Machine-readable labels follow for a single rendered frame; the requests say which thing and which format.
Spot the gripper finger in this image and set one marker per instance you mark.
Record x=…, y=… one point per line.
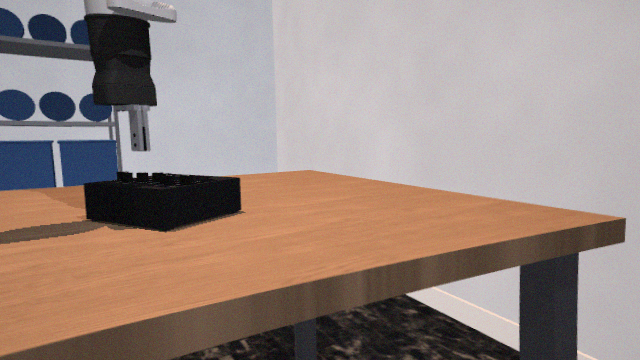
x=135, y=122
x=144, y=114

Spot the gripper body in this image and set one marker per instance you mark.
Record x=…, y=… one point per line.
x=120, y=49

